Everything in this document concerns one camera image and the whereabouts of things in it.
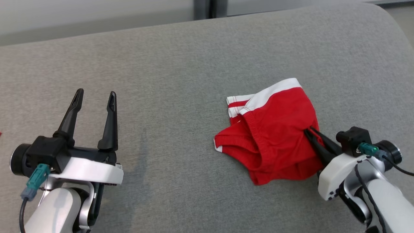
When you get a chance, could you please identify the red shorts with white stripes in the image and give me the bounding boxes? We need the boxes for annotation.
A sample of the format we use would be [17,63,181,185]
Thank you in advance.
[213,78,326,186]

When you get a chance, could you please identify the left teal plug black cable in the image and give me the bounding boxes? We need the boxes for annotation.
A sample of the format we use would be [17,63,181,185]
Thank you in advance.
[19,163,51,233]

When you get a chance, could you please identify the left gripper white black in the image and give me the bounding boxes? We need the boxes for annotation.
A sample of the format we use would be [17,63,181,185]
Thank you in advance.
[49,88,124,186]

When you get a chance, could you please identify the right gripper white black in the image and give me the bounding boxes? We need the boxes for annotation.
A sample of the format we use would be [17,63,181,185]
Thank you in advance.
[304,127,386,201]

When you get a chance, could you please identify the right teal plug black cable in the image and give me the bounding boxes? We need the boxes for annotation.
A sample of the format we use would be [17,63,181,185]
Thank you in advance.
[357,142,414,177]

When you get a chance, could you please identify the teal plug black cable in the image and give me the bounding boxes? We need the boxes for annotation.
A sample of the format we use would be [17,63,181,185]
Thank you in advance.
[19,163,51,233]
[357,142,414,177]

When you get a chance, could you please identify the grey partition post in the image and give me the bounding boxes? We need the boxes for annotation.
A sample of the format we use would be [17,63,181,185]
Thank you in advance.
[193,0,227,20]

